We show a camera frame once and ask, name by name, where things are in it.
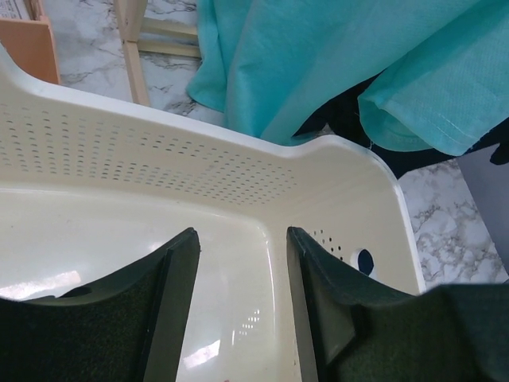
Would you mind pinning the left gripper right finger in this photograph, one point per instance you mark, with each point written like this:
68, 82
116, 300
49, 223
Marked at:
350, 327

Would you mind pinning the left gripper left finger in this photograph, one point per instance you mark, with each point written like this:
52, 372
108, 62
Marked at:
127, 326

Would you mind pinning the teal t shirt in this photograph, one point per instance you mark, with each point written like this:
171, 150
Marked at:
437, 70

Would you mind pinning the cream plastic laundry basket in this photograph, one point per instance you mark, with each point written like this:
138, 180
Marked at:
90, 184

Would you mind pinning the orange plastic file organizer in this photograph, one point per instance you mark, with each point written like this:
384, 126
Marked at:
31, 45

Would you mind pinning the wooden clothes rack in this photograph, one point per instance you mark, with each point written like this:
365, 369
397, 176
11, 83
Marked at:
142, 51

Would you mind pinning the white blue box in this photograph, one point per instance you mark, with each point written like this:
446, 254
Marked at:
14, 9

